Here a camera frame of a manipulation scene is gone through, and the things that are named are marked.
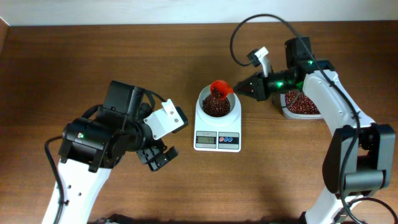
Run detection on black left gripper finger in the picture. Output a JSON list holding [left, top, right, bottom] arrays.
[[136, 146, 162, 164], [149, 147, 178, 172]]

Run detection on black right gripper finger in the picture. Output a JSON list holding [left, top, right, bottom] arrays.
[[234, 89, 257, 100], [233, 75, 257, 91]]

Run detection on orange measuring scoop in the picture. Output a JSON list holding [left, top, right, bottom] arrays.
[[210, 80, 234, 100]]

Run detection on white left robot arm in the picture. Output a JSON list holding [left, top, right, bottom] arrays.
[[42, 80, 188, 223]]

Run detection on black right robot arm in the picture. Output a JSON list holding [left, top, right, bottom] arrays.
[[234, 37, 396, 223]]

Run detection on white digital kitchen scale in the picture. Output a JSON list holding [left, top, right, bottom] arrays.
[[193, 89, 242, 152]]

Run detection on clear plastic container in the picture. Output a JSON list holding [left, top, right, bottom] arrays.
[[280, 91, 323, 119]]

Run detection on red beans in bowl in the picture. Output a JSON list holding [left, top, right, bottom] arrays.
[[202, 94, 231, 117]]

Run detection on red adzuki beans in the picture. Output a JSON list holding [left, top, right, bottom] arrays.
[[284, 91, 320, 115]]

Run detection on white round bowl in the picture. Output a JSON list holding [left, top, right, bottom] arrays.
[[197, 85, 236, 118]]

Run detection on black right camera cable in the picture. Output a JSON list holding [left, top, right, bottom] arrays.
[[229, 13, 398, 224]]

